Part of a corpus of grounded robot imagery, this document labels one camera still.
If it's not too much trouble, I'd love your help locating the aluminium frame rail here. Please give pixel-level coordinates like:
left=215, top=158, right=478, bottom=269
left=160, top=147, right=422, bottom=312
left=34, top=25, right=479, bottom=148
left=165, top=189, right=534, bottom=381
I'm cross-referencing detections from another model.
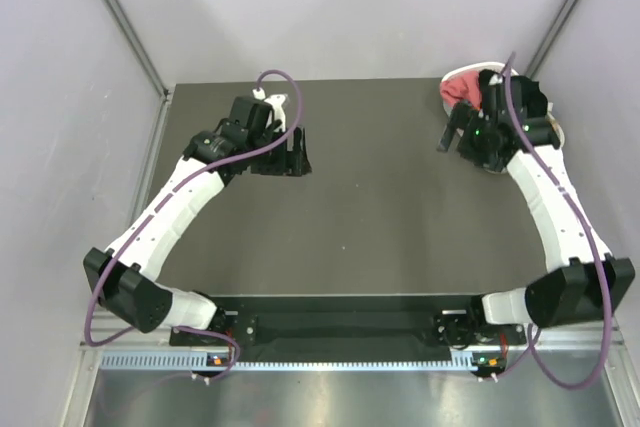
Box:
left=78, top=309, right=174, bottom=353

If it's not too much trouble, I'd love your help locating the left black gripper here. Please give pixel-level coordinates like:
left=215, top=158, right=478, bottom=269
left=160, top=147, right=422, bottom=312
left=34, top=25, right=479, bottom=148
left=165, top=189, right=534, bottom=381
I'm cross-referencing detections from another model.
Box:
left=247, top=124, right=310, bottom=177

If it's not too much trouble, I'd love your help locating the pink t shirt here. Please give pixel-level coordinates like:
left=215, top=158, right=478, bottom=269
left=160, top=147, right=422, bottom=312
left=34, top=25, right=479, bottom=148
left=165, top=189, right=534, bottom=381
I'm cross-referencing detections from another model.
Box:
left=439, top=70, right=482, bottom=110

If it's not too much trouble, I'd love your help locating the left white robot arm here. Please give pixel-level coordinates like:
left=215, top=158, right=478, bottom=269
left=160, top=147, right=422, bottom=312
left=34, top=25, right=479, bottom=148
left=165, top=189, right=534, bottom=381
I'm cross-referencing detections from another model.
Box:
left=83, top=88, right=311, bottom=344

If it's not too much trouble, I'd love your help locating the grey slotted cable duct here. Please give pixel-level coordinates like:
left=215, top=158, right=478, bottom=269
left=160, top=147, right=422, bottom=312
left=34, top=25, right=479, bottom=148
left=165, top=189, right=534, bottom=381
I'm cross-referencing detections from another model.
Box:
left=100, top=351, right=504, bottom=372

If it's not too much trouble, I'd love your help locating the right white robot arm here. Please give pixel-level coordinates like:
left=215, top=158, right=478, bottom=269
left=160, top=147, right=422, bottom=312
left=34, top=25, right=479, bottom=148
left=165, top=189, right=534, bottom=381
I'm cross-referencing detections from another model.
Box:
left=438, top=70, right=635, bottom=343

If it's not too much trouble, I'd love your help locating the black t shirt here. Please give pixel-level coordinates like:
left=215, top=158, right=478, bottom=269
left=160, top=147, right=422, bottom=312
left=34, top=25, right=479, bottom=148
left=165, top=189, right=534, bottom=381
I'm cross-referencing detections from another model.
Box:
left=478, top=69, right=549, bottom=118

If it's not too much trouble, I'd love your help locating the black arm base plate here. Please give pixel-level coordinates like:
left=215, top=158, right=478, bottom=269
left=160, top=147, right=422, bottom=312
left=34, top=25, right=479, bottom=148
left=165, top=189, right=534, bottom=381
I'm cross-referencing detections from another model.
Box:
left=168, top=294, right=531, bottom=349

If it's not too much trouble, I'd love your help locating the white laundry basket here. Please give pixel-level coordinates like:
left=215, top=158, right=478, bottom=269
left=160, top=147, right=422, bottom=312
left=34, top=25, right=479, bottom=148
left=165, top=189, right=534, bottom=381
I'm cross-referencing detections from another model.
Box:
left=440, top=62, right=564, bottom=158

